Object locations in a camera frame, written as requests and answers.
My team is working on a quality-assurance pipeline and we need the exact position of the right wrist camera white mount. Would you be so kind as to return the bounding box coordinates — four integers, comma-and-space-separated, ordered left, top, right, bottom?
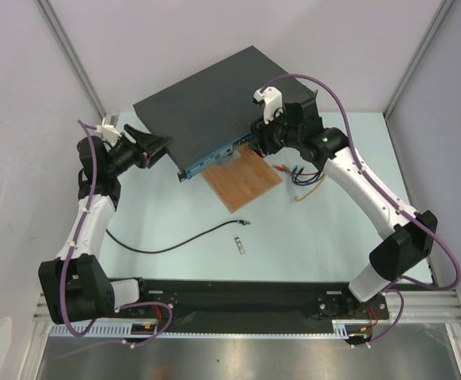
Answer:
253, 86, 284, 124

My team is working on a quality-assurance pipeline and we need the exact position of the yellow ethernet cable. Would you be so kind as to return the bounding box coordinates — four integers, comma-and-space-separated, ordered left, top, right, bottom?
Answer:
295, 173, 327, 204

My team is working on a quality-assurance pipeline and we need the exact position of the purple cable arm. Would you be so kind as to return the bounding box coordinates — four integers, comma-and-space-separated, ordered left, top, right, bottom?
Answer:
258, 73, 461, 350
59, 119, 175, 349

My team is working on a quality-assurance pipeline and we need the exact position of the light blue table mat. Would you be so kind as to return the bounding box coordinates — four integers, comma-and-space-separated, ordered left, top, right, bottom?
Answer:
83, 110, 433, 284

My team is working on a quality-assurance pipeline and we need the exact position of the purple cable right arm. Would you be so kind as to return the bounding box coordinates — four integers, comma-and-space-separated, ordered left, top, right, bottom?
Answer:
258, 73, 461, 350

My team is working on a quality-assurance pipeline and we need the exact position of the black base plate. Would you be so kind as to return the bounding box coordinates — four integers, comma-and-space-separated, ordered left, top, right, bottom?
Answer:
109, 279, 389, 335

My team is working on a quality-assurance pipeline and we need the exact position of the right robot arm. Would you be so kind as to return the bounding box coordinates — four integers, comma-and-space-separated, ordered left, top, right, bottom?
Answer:
250, 99, 437, 318

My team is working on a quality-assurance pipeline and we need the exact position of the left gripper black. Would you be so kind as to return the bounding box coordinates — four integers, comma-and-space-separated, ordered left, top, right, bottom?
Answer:
106, 125, 173, 177

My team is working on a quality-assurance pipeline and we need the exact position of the silver SFP module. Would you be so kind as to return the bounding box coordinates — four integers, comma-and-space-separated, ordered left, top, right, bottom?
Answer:
234, 237, 246, 254

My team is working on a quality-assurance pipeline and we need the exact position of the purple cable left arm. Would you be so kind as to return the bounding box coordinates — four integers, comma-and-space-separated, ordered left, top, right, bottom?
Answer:
59, 119, 175, 349

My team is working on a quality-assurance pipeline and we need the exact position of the black ethernet cable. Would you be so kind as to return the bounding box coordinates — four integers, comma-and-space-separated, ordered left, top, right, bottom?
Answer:
105, 218, 252, 253

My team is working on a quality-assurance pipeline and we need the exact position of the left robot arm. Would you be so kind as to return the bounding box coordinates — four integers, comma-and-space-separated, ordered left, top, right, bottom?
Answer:
38, 124, 172, 328

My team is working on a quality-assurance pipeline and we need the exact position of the blue ethernet cable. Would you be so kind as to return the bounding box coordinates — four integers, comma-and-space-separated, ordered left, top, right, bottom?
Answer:
292, 165, 322, 186

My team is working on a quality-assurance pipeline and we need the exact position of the black network switch blue front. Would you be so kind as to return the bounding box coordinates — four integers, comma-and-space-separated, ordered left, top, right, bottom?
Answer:
132, 46, 319, 184

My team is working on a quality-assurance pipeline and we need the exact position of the wooden board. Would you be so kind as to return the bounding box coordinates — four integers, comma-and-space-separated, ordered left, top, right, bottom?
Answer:
202, 147, 282, 214

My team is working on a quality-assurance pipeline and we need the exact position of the aluminium rail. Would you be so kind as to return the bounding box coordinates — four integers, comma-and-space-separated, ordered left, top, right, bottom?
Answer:
32, 291, 461, 340

